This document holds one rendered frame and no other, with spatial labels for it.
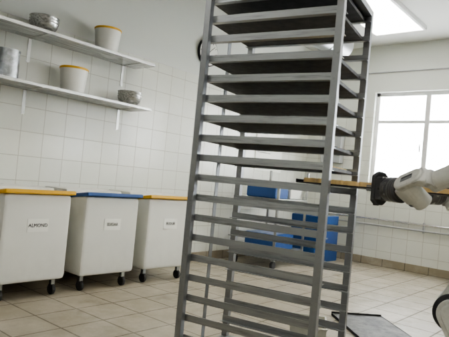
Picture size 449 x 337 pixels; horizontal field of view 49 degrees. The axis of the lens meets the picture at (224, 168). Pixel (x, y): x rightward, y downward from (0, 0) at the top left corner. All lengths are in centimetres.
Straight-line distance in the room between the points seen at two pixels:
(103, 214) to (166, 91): 179
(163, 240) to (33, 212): 129
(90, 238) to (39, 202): 53
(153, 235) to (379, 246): 360
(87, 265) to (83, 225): 32
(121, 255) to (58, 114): 133
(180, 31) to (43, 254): 287
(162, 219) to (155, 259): 35
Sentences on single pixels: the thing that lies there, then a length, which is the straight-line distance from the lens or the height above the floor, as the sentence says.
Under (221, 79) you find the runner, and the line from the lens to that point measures 224.
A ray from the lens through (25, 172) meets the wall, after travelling 438.
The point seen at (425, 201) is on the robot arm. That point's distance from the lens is 175.
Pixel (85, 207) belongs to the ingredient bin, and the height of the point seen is 65.
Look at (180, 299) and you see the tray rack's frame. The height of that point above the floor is 41.
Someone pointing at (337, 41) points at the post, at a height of 154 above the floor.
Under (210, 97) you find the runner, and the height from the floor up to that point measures 132.
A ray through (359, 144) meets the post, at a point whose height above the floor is 119.
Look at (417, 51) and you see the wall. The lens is 715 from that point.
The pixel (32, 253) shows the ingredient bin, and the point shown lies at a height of 33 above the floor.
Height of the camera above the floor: 96
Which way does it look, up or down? 1 degrees up
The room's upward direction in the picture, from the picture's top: 5 degrees clockwise
